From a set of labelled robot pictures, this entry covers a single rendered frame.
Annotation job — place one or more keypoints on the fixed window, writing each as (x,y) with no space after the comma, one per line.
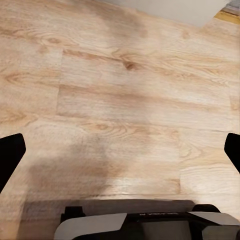
(230,12)

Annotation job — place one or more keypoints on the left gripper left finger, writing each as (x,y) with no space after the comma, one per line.
(12,149)

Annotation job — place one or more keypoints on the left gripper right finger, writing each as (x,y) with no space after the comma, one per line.
(232,149)

